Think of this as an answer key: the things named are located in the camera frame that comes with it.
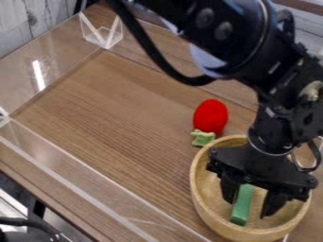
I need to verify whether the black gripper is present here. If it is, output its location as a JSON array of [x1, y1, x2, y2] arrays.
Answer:
[[206, 144, 318, 218]]

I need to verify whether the long green block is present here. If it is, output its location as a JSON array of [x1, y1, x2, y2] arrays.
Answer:
[[230, 183, 254, 226]]

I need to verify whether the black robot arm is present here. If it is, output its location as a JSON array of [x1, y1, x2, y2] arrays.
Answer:
[[106, 0, 323, 216]]

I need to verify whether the brown wooden bowl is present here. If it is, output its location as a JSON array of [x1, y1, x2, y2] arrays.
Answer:
[[190, 135, 312, 242]]

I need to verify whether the red plush strawberry toy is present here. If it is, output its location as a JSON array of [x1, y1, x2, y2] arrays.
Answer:
[[191, 99, 229, 147]]

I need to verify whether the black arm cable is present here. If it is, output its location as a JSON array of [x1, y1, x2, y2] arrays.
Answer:
[[290, 138, 323, 173]]

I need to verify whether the black cable at corner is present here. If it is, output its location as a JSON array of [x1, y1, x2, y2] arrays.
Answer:
[[0, 216, 61, 242]]

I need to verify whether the black metal table frame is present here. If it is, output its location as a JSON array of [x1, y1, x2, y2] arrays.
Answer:
[[0, 171, 86, 242]]

